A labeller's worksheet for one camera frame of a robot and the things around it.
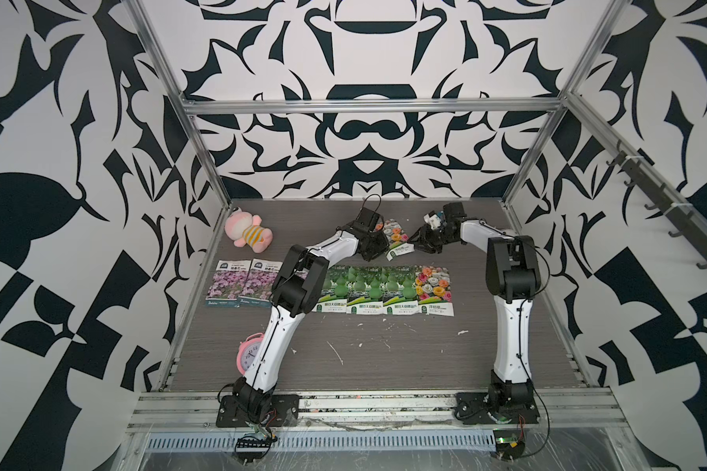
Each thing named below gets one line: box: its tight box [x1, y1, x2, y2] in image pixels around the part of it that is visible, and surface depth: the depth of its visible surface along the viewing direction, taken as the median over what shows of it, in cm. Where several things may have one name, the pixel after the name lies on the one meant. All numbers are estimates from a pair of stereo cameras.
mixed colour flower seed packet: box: [382, 217, 415, 262], surface depth 108 cm
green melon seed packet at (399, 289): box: [381, 264, 420, 315], surface depth 98 cm
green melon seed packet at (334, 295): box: [312, 264, 349, 314], surface depth 96 cm
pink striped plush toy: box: [224, 207, 273, 254], surface depth 105 cm
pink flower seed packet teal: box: [205, 259, 252, 309], surface depth 98 cm
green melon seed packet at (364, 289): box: [345, 265, 385, 315], surface depth 98 cm
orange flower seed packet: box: [414, 264, 455, 317], surface depth 98 cm
